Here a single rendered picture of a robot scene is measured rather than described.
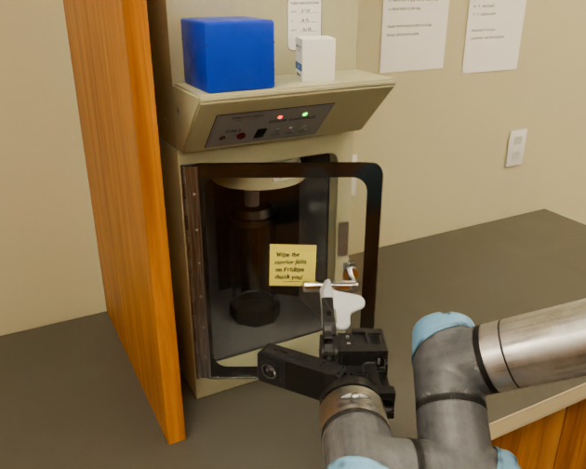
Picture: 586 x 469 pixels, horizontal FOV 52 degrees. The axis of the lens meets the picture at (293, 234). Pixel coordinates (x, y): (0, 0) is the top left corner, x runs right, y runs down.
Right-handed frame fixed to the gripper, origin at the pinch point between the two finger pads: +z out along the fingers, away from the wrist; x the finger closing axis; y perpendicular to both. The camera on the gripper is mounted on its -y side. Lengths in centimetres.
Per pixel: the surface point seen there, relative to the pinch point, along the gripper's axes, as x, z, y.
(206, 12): 40.6, 17.0, -16.4
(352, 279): 0.6, 10.5, 5.5
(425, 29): 33, 89, 32
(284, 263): 2.0, 13.6, -5.4
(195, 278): -0.6, 13.6, -20.1
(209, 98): 30.7, 4.8, -15.1
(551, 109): 7, 113, 79
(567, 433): -41, 22, 53
